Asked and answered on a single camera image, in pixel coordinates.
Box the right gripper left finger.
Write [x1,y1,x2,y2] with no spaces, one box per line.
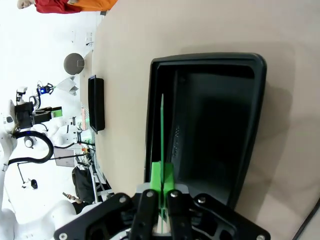
[53,161,165,240]

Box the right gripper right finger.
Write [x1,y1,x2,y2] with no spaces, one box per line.
[163,162,272,240]

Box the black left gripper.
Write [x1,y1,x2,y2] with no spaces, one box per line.
[14,103,63,129]

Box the black plastic ESD tray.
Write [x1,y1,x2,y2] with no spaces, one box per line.
[143,51,268,210]
[87,74,106,135]

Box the green circuit board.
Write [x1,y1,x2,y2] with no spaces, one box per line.
[159,93,168,236]

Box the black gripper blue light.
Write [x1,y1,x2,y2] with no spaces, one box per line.
[36,81,55,96]

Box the black fabric bag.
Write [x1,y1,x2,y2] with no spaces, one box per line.
[72,166,96,204]

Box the red orange clothes pile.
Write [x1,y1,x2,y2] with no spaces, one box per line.
[34,0,118,15]

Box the left arm black cable sleeve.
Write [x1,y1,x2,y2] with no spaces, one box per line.
[7,131,55,166]

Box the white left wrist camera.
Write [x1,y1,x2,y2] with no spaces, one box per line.
[16,86,28,103]

